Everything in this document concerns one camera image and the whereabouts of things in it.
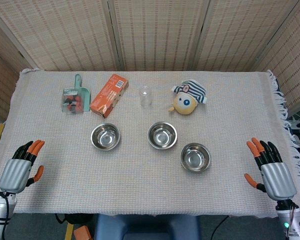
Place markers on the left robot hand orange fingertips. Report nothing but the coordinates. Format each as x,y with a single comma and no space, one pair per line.
15,172

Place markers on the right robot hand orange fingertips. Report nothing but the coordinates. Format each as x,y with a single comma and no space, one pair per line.
277,178

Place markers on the stainless steel bowl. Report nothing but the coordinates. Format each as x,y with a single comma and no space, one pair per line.
195,157
162,135
105,136

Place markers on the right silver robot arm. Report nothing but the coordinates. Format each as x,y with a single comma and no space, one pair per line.
293,220

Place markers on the orange block on floor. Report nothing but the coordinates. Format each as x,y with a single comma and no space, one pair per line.
81,233

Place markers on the clear box red black items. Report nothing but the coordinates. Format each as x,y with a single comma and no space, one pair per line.
71,101

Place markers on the woven folding screen panel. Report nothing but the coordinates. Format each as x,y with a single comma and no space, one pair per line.
240,35
65,35
292,65
160,35
2,82

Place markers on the teal plastic dustpan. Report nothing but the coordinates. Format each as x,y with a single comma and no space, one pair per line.
86,97

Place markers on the yellow plush toy striped hat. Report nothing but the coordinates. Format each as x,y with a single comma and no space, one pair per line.
186,102

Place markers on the orange cardboard snack box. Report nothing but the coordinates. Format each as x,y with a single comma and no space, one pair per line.
107,97

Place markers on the beige waffle weave tablecloth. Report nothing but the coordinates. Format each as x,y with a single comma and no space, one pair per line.
140,182

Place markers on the clear plastic cup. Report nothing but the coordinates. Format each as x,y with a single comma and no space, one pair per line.
145,97

